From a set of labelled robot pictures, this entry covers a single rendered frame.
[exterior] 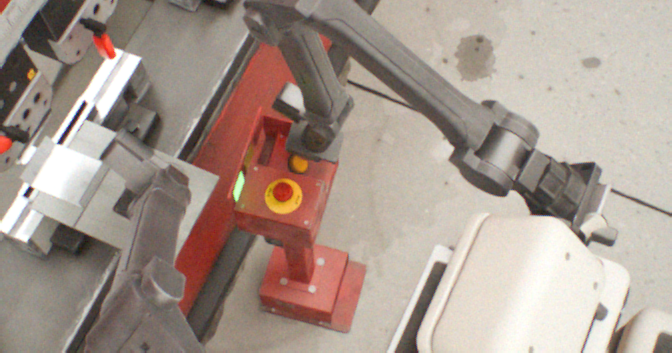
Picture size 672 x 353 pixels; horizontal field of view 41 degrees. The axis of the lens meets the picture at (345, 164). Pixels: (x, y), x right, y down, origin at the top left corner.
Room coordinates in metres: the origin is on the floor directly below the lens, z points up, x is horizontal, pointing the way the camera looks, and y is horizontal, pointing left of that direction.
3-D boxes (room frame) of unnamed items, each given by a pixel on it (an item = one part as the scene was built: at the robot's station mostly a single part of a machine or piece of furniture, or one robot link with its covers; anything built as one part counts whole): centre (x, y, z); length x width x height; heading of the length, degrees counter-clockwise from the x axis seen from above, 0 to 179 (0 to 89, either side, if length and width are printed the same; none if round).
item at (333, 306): (0.69, 0.09, 0.06); 0.25 x 0.20 x 0.12; 74
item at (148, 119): (0.65, 0.44, 0.89); 0.30 x 0.05 x 0.03; 155
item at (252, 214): (0.70, 0.12, 0.75); 0.20 x 0.16 x 0.18; 164
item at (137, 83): (0.68, 0.48, 0.92); 0.39 x 0.06 x 0.10; 155
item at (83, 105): (0.66, 0.49, 0.99); 0.20 x 0.03 x 0.03; 155
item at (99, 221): (0.57, 0.37, 1.00); 0.26 x 0.18 x 0.01; 65
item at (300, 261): (0.70, 0.12, 0.39); 0.05 x 0.05 x 0.54; 74
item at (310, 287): (0.70, 0.12, 0.13); 0.10 x 0.10 x 0.01; 74
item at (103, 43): (0.75, 0.38, 1.20); 0.04 x 0.02 x 0.10; 65
